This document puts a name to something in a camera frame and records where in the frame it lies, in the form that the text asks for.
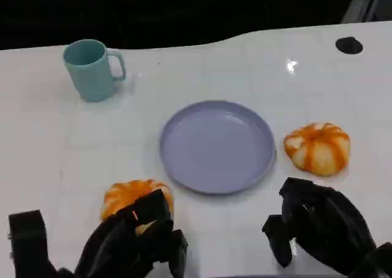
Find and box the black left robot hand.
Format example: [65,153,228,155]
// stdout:
[74,188,189,278]

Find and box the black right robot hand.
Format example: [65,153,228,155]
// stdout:
[262,176,378,276]

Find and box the orange and white bread roll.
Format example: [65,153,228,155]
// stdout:
[100,179,175,222]
[283,122,351,177]

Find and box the lilac plate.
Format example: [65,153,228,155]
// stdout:
[159,100,276,196]

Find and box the pale green mug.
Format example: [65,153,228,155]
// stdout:
[62,39,127,103]

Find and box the black table grommet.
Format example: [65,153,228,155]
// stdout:
[335,36,364,56]

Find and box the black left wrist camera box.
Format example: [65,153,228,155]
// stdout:
[8,209,61,278]

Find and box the grey metal frame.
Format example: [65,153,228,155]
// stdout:
[341,0,387,24]

